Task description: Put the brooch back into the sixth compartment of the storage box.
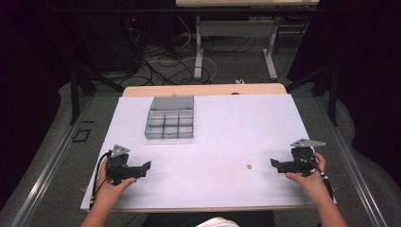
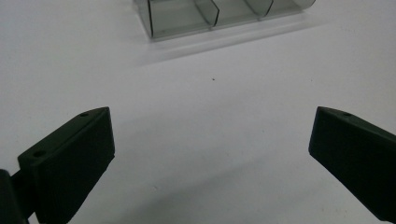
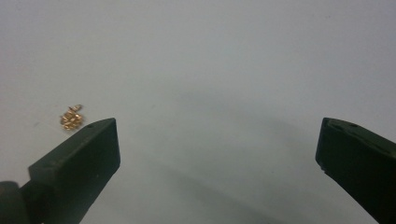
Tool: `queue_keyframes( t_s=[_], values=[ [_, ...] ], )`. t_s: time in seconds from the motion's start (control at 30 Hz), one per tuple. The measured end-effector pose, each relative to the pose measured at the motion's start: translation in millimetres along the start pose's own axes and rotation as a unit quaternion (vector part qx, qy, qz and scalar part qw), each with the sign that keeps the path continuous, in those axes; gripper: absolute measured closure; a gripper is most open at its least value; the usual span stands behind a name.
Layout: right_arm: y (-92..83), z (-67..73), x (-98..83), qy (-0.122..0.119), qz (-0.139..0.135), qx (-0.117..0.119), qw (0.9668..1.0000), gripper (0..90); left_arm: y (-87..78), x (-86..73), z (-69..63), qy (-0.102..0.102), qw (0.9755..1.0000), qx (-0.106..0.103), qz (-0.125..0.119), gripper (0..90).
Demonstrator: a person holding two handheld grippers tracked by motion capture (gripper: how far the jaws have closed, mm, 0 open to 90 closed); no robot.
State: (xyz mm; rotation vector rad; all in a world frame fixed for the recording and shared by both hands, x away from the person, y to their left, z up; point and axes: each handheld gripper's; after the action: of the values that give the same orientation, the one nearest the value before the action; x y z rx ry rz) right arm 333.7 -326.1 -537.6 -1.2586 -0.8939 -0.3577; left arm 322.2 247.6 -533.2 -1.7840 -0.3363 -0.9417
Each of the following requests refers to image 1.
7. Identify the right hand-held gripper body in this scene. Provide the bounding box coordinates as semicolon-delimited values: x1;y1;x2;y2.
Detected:
282;137;327;178

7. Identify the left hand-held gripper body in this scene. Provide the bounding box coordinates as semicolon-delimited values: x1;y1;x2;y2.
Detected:
105;144;144;186

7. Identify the person's right hand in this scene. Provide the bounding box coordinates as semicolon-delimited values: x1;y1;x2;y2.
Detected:
285;151;329;203

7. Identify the person's left hand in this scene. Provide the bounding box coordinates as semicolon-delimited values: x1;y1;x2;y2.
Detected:
94;160;137;208

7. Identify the clear plastic compartment box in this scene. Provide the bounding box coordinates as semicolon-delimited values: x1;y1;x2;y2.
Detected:
144;96;195;141

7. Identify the white table sheet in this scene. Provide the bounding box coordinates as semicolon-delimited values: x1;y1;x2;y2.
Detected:
79;93;317;212

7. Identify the black metal stand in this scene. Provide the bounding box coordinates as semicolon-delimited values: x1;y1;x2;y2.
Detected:
69;66;126;126
284;64;340;128

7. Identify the person's dark and white clothing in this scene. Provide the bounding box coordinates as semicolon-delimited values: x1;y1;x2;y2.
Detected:
141;209;276;227

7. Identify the black equipment cabinet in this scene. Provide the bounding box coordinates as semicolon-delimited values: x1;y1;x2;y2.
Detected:
75;12;144;74

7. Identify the desk with white legs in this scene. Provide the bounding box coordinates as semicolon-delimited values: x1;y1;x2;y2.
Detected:
175;0;321;81

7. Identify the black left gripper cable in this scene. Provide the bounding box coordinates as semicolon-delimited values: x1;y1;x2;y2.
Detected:
90;150;113;211

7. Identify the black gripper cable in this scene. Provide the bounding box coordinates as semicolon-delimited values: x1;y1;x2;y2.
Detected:
90;150;113;211
297;153;338;205

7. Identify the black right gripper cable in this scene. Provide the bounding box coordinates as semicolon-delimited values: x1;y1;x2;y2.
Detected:
297;153;338;205

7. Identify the metal floor rail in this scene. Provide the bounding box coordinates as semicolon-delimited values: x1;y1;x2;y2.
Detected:
313;94;390;227
9;94;96;227

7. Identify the tangle of black floor cables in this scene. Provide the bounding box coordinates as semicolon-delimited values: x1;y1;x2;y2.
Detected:
124;18;263;87

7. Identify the white floor cable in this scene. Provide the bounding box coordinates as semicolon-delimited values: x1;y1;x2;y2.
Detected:
148;15;218;82

